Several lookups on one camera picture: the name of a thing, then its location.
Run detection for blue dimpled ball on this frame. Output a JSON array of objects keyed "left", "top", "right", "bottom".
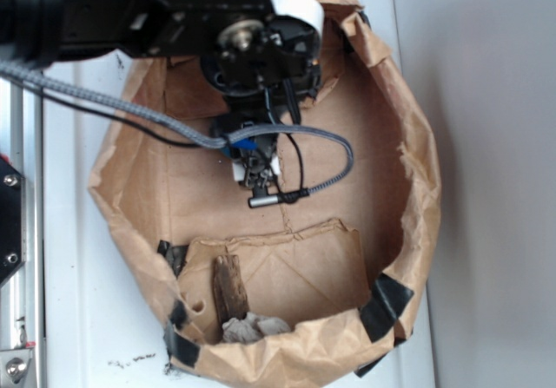
[{"left": 229, "top": 139, "right": 258, "bottom": 151}]

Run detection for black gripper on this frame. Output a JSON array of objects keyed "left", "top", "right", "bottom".
[{"left": 210, "top": 96, "right": 281, "bottom": 187}]

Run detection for grey braided cable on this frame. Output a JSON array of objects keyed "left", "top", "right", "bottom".
[{"left": 0, "top": 57, "right": 355, "bottom": 198}]

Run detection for thin black cable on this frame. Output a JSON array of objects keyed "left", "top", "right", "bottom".
[{"left": 0, "top": 73, "right": 305, "bottom": 194}]

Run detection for brown paper bag tray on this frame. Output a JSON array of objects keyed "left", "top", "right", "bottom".
[{"left": 89, "top": 0, "right": 441, "bottom": 387}]

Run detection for crumpled grey paper wad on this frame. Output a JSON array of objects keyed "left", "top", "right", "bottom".
[{"left": 222, "top": 312, "right": 291, "bottom": 344}]

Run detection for brown wood piece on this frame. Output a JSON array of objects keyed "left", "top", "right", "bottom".
[{"left": 213, "top": 254, "right": 250, "bottom": 325}]

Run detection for aluminium frame rail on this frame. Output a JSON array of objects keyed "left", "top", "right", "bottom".
[{"left": 1, "top": 81, "right": 45, "bottom": 387}]

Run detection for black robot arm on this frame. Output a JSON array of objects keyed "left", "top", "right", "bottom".
[{"left": 1, "top": 0, "right": 324, "bottom": 136}]

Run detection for black metal bracket plate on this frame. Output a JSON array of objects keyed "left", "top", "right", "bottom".
[{"left": 0, "top": 154, "right": 27, "bottom": 286}]

